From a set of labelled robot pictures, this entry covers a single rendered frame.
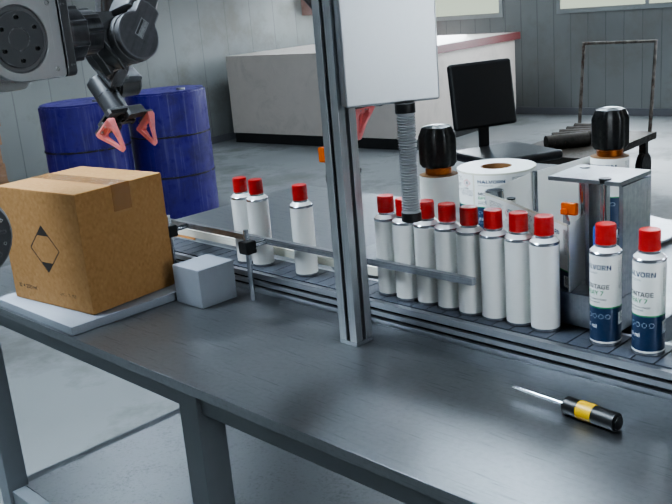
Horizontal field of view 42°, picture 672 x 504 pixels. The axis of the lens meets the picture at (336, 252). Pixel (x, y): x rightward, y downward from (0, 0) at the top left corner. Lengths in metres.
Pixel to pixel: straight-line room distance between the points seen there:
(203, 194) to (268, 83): 3.25
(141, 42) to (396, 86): 0.43
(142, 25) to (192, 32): 8.62
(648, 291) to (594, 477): 0.35
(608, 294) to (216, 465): 0.79
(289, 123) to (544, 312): 8.10
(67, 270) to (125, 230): 0.15
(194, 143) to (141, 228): 4.53
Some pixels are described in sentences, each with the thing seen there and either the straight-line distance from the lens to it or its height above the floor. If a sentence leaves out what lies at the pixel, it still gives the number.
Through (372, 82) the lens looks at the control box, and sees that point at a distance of 1.54.
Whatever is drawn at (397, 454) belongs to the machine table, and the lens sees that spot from 1.31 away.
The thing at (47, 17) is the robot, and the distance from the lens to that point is 1.38.
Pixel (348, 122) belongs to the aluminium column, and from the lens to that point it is 1.60.
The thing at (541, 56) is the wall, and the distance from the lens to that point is 10.52.
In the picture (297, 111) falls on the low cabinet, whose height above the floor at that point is 0.36.
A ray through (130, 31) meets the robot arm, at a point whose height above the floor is 1.45.
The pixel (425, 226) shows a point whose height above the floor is 1.04.
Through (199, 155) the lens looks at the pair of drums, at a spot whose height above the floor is 0.45.
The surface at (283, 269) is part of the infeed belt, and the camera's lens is 2.04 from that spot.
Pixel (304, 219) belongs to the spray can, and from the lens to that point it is 1.93.
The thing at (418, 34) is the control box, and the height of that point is 1.40.
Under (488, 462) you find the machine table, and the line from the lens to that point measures 1.29.
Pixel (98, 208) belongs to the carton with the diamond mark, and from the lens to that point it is 1.97.
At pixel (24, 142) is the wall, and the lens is 8.80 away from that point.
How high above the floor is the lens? 1.47
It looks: 16 degrees down
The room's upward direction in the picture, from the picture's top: 5 degrees counter-clockwise
